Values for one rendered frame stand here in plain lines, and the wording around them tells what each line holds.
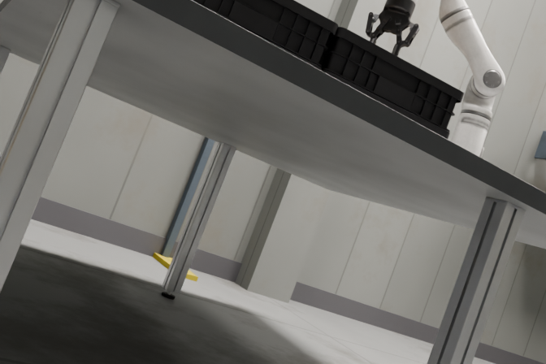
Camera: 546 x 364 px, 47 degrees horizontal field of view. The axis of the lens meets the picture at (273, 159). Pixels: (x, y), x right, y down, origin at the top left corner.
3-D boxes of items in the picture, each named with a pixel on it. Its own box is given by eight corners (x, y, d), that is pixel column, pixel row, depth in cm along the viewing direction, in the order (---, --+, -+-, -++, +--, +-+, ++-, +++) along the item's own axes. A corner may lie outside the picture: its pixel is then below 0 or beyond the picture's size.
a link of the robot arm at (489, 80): (445, 17, 189) (438, 27, 198) (485, 98, 186) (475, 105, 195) (474, 5, 189) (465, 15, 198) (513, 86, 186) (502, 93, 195)
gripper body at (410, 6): (419, 8, 166) (406, 41, 166) (388, 1, 169) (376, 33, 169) (417, -4, 159) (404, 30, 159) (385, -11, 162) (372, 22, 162)
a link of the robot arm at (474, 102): (471, 68, 198) (454, 119, 196) (480, 60, 189) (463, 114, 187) (500, 78, 197) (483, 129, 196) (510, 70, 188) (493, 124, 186)
